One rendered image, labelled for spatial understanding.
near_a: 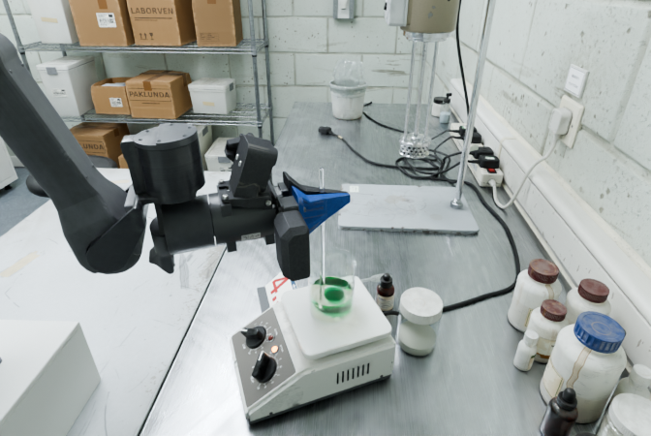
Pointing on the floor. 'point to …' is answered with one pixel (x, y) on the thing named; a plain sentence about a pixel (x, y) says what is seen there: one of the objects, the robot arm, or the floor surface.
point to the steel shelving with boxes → (148, 105)
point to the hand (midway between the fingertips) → (321, 202)
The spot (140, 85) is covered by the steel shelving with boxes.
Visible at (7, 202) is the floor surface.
